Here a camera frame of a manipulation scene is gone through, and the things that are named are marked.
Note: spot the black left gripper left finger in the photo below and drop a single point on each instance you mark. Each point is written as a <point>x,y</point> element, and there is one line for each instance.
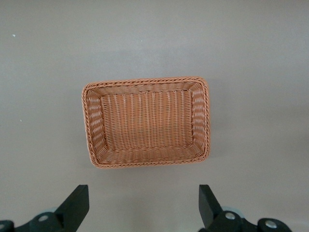
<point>74,207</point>

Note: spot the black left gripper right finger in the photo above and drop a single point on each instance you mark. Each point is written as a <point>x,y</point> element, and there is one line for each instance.
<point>210,207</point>

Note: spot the brown woven wicker basket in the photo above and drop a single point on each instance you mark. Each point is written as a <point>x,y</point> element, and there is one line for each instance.
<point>147,120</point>

